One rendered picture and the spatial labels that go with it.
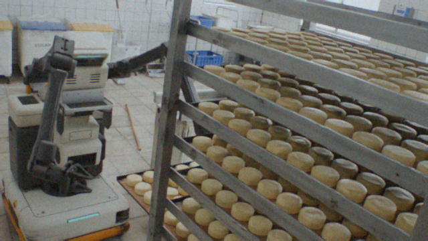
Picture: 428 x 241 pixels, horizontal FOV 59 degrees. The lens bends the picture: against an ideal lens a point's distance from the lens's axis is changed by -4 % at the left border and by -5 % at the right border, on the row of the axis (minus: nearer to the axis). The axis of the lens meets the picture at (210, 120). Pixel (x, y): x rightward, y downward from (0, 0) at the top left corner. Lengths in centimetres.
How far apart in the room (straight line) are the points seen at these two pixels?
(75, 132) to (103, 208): 51
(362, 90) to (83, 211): 197
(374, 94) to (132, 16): 583
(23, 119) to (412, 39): 206
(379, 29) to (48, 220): 201
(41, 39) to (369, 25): 489
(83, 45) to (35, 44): 334
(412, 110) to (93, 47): 164
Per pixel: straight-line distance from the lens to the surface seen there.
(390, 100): 58
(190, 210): 104
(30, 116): 234
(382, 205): 67
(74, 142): 219
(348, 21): 62
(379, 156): 60
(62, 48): 154
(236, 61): 291
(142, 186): 127
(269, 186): 81
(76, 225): 238
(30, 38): 527
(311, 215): 76
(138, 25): 637
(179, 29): 88
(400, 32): 58
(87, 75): 207
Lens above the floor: 162
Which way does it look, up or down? 20 degrees down
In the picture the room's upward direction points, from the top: 9 degrees clockwise
